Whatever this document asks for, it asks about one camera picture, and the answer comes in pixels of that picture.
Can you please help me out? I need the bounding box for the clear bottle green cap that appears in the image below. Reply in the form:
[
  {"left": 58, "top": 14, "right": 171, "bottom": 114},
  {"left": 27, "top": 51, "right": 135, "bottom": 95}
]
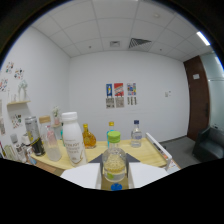
[{"left": 101, "top": 130, "right": 128, "bottom": 183}]

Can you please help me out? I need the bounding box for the large white milk bottle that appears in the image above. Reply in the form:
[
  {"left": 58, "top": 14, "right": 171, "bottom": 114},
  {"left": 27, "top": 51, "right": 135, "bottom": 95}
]
[{"left": 61, "top": 111, "right": 89, "bottom": 167}]

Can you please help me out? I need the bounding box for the amber round bottle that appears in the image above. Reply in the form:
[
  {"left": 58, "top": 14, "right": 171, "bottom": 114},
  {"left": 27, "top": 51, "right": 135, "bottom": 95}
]
[{"left": 82, "top": 123, "right": 98, "bottom": 149}]

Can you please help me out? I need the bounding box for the clear bottle blue cap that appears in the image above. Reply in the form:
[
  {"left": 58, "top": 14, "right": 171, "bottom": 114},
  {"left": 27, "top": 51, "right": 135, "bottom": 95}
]
[{"left": 130, "top": 119, "right": 143, "bottom": 149}]

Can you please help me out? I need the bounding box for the glass jar cork lid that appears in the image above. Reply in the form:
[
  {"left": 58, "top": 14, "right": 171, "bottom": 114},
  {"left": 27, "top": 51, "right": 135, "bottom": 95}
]
[{"left": 38, "top": 115, "right": 63, "bottom": 163}]

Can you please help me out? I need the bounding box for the light blue bottle yellow cap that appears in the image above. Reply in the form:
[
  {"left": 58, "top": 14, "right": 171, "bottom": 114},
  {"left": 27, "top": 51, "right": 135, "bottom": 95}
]
[{"left": 106, "top": 120, "right": 117, "bottom": 148}]

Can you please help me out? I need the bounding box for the tall black yellow can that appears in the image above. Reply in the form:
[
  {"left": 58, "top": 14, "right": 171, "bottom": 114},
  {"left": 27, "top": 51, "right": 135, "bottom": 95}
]
[{"left": 24, "top": 115, "right": 46, "bottom": 157}]

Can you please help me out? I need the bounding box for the white flower vase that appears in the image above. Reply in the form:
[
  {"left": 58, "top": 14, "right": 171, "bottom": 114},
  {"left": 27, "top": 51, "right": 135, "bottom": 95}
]
[{"left": 51, "top": 105, "right": 63, "bottom": 127}]

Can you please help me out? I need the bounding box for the black armchair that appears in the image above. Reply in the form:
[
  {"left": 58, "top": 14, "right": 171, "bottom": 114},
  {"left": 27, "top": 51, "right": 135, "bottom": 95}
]
[{"left": 191, "top": 125, "right": 224, "bottom": 164}]

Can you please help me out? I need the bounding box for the brown door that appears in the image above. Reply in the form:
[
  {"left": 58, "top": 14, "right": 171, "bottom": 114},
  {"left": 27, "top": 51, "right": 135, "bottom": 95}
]
[{"left": 183, "top": 55, "right": 211, "bottom": 142}]

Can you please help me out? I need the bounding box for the ceiling air vent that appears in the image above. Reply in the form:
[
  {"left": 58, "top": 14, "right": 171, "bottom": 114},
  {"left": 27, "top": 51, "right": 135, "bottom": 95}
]
[{"left": 128, "top": 37, "right": 152, "bottom": 49}]

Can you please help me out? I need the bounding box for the ceiling light panel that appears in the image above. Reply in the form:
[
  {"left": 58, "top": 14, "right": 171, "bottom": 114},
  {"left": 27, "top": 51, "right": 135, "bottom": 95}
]
[{"left": 196, "top": 31, "right": 211, "bottom": 47}]

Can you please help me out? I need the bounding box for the white frame wooden shelf rack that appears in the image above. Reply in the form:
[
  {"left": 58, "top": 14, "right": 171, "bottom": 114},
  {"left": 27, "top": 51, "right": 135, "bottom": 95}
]
[{"left": 29, "top": 132, "right": 174, "bottom": 177}]

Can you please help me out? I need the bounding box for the multicolour wall poster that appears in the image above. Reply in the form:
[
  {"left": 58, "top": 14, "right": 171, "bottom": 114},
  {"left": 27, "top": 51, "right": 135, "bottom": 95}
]
[{"left": 126, "top": 82, "right": 138, "bottom": 106}]

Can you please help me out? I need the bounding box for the blue wall poster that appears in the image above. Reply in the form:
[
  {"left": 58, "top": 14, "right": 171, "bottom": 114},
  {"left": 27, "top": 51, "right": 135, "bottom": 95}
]
[{"left": 105, "top": 83, "right": 114, "bottom": 109}]

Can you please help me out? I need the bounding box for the wooden wall shelf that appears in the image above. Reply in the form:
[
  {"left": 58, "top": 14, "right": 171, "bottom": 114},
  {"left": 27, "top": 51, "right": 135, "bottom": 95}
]
[{"left": 6, "top": 99, "right": 32, "bottom": 107}]

